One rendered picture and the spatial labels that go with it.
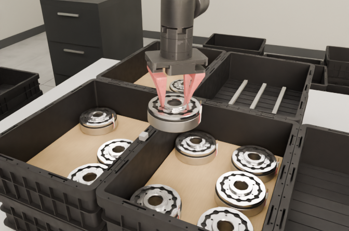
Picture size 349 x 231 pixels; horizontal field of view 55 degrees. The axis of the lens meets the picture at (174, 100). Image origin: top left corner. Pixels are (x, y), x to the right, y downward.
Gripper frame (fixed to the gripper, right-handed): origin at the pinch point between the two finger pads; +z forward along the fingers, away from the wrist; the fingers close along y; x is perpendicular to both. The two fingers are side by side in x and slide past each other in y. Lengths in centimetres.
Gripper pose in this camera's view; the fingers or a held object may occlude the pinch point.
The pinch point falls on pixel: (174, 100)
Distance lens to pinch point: 64.2
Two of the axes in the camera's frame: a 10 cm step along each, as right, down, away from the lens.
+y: -9.5, 1.1, -2.9
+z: -0.3, 8.9, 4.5
